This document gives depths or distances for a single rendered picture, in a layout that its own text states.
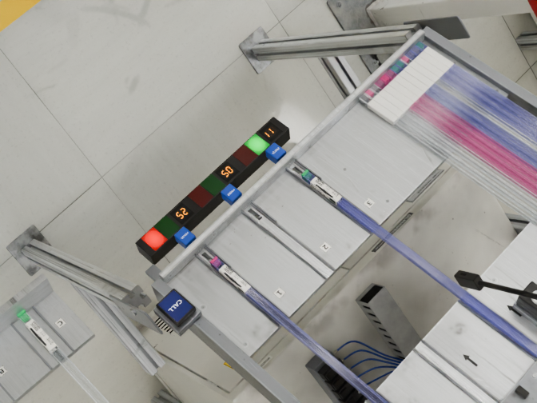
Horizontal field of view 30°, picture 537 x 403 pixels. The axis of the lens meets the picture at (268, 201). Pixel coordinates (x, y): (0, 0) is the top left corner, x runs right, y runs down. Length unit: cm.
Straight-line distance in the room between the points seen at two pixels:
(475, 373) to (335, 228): 33
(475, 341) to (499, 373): 6
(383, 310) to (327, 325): 11
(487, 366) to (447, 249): 54
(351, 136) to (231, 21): 80
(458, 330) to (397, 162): 32
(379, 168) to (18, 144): 90
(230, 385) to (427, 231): 50
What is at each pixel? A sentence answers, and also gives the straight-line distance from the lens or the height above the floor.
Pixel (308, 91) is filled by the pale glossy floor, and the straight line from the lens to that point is 258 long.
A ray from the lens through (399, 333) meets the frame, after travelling 198.
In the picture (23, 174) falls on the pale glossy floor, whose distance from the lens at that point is 230.
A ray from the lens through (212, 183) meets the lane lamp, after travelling 174.
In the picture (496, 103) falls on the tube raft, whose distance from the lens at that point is 180.
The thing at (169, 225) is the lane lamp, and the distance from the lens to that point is 171.
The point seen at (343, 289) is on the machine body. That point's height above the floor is 62.
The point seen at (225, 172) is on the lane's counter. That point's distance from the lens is 174.
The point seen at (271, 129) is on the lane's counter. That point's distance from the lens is 178.
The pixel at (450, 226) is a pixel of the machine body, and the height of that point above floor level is 62.
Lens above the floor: 221
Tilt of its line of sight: 60 degrees down
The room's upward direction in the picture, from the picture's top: 101 degrees clockwise
